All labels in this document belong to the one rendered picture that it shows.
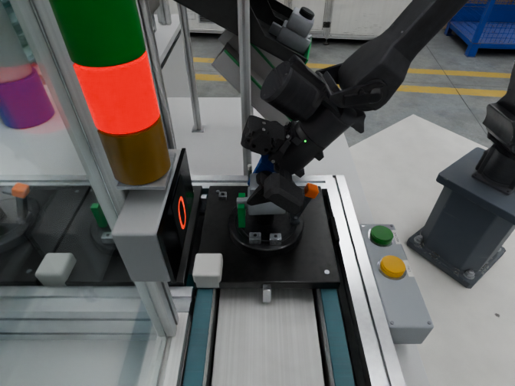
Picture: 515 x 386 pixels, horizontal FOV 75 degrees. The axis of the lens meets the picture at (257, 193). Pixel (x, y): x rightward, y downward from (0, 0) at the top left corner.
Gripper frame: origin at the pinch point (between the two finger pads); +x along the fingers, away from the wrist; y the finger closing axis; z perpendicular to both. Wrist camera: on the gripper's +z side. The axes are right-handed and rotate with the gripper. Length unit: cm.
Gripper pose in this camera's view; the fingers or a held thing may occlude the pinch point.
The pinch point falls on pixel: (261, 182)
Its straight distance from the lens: 56.1
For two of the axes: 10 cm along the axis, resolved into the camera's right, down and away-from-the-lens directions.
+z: -7.8, -4.7, -4.1
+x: -6.2, 5.8, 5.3
